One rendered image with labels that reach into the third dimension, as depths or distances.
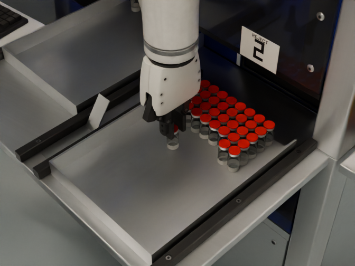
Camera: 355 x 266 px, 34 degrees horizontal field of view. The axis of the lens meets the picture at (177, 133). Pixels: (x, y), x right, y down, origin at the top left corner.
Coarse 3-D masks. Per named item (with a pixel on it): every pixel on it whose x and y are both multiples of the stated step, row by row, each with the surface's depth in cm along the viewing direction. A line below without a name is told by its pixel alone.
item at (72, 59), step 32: (128, 0) 140; (32, 32) 125; (64, 32) 131; (96, 32) 131; (128, 32) 131; (32, 64) 123; (64, 64) 123; (96, 64) 122; (128, 64) 122; (64, 96) 110; (96, 96) 111
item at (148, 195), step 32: (128, 128) 109; (64, 160) 101; (96, 160) 103; (128, 160) 103; (160, 160) 103; (192, 160) 103; (256, 160) 103; (96, 192) 98; (128, 192) 98; (160, 192) 98; (192, 192) 98; (224, 192) 97; (128, 224) 93; (160, 224) 93; (192, 224) 89; (160, 256) 87
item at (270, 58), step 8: (248, 32) 102; (248, 40) 103; (264, 40) 100; (240, 48) 106; (248, 48) 104; (264, 48) 101; (272, 48) 100; (248, 56) 106; (264, 56) 102; (272, 56) 101; (264, 64) 103; (272, 64) 102
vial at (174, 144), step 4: (176, 132) 102; (176, 136) 102; (168, 140) 103; (172, 140) 103; (176, 140) 103; (168, 144) 104; (172, 144) 103; (176, 144) 104; (172, 148) 104; (176, 148) 105
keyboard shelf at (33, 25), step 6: (6, 6) 153; (18, 12) 151; (30, 18) 149; (30, 24) 147; (36, 24) 147; (42, 24) 147; (18, 30) 145; (24, 30) 145; (30, 30) 145; (6, 36) 143; (12, 36) 143; (18, 36) 143; (0, 42) 142; (6, 42) 142
